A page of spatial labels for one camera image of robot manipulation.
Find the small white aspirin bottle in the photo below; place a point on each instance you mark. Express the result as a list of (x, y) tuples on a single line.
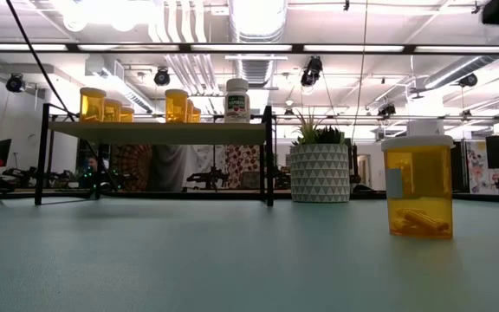
[(237, 104)]

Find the orange pill bottle white cap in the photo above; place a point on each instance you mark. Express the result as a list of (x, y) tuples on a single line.
[(197, 115), (114, 112), (418, 186), (128, 115), (191, 112), (176, 107), (92, 106)]

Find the black background robot arm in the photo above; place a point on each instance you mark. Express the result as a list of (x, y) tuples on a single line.
[(206, 178)]

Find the floral patterned curtain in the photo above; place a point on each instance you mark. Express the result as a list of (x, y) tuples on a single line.
[(243, 167)]

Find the plant in white patterned pot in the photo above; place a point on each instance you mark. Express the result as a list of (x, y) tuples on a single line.
[(319, 173)]

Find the grey hanging cloth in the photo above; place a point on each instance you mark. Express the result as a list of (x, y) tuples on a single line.
[(169, 169)]

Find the black ceiling spotlight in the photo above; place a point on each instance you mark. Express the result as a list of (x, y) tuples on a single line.
[(15, 83), (386, 109), (161, 77), (468, 80), (312, 71)]

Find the brown mandala tapestry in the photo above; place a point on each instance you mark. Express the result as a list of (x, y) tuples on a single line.
[(131, 167)]

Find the person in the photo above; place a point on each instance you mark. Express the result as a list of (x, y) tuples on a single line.
[(93, 164)]

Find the white cylinder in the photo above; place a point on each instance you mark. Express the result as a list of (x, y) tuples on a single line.
[(425, 127)]

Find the black overhead light bar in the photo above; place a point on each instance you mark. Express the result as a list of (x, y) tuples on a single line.
[(409, 48)]

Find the black aluminium table frame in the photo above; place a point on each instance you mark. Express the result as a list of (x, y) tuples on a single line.
[(232, 195)]

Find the wooden shelf black frame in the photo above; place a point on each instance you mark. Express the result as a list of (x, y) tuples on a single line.
[(167, 132)]

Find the floral wall hanging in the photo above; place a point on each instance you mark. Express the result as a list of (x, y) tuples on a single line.
[(479, 167)]

